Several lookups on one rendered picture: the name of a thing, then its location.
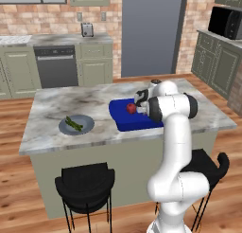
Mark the green base cupboards with worktop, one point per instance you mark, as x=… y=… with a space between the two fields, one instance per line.
x=94 y=64

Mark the grey tall fridge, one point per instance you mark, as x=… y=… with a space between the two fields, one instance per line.
x=149 y=31

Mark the grey wall socket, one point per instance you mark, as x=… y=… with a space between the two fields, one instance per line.
x=103 y=16
x=79 y=16

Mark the green side base cupboards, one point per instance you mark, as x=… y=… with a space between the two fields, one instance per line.
x=217 y=64

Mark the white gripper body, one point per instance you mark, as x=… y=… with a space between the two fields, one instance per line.
x=141 y=110

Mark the grey round plate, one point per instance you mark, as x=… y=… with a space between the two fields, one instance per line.
x=84 y=125

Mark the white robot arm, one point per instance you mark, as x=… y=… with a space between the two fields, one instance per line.
x=172 y=154

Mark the blue tray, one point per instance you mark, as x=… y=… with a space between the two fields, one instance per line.
x=121 y=115

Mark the black bar stool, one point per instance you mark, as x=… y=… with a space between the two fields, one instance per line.
x=85 y=186
x=204 y=167

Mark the red pomegranate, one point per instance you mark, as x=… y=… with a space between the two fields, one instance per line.
x=131 y=108

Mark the marble top kitchen island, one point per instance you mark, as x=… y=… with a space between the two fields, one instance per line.
x=78 y=161

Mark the silver toaster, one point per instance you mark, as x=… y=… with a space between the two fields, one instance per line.
x=87 y=29

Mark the black microwave oven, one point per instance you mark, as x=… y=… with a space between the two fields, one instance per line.
x=225 y=22

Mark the grey dishwasher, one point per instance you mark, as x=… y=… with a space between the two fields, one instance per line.
x=56 y=66

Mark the green asparagus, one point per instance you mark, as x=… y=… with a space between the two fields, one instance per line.
x=73 y=123

